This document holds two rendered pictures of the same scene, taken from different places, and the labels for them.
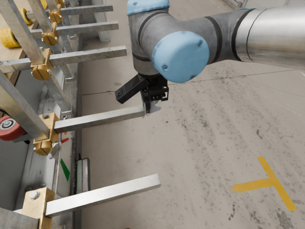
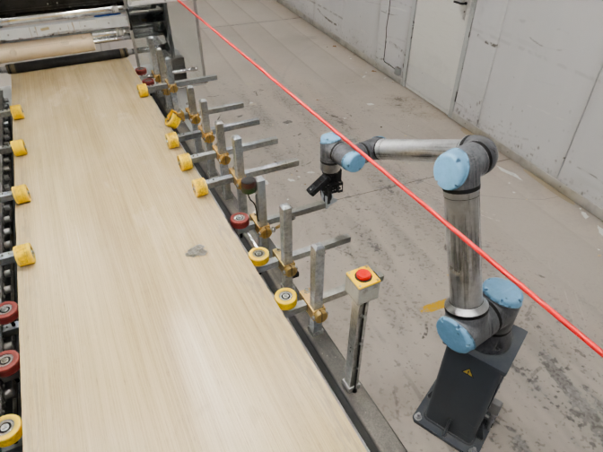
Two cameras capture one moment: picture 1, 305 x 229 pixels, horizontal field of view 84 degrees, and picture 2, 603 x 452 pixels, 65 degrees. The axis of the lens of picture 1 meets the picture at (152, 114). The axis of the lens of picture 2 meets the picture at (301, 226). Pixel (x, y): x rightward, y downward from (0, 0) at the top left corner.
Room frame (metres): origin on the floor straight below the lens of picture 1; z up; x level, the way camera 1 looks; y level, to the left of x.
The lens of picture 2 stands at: (-1.32, 0.50, 2.12)
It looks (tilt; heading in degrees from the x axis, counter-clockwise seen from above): 38 degrees down; 348
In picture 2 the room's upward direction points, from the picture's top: straight up
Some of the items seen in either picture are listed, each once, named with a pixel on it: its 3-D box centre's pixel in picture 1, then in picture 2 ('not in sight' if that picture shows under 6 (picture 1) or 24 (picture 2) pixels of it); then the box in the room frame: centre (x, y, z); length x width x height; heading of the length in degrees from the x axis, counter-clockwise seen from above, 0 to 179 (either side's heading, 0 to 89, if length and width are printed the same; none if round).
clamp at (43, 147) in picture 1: (46, 133); (259, 225); (0.30, 0.35, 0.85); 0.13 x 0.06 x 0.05; 15
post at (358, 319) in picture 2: not in sight; (355, 344); (-0.45, 0.14, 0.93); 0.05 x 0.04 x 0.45; 15
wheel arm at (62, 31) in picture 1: (65, 30); (231, 150); (0.82, 0.41, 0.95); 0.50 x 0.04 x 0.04; 105
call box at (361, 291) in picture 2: not in sight; (362, 286); (-0.45, 0.14, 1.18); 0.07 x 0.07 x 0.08; 15
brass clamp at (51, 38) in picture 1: (51, 33); (221, 154); (0.79, 0.47, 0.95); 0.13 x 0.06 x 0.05; 15
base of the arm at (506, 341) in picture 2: not in sight; (489, 327); (-0.28, -0.48, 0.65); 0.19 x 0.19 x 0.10
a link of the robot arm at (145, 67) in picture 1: (149, 59); (329, 164); (0.41, 0.01, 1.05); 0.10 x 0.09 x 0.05; 14
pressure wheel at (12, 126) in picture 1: (17, 133); (240, 227); (0.30, 0.43, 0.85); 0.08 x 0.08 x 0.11
